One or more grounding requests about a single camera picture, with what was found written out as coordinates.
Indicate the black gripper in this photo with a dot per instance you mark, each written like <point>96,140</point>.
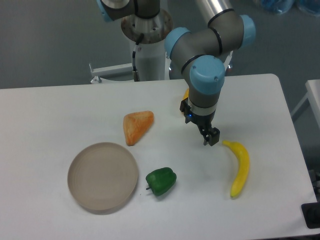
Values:
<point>202,117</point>

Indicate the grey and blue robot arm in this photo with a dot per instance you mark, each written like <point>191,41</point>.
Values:
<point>207,75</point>

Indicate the yellow pepper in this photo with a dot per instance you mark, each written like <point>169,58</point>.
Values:
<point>186,94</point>

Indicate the green bell pepper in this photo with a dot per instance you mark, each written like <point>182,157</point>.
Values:
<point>161,180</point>

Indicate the yellow banana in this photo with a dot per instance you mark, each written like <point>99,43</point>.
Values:
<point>243,159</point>

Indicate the orange triangular bread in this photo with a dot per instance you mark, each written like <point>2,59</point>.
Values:
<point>136,124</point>

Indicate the white side table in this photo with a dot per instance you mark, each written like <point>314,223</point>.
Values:
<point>310,99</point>

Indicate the beige round plate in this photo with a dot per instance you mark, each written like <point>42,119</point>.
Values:
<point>102,177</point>

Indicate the black device at edge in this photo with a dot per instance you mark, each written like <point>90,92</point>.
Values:
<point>311,214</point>

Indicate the blue plastic bags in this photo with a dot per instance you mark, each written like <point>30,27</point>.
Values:
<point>279,7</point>

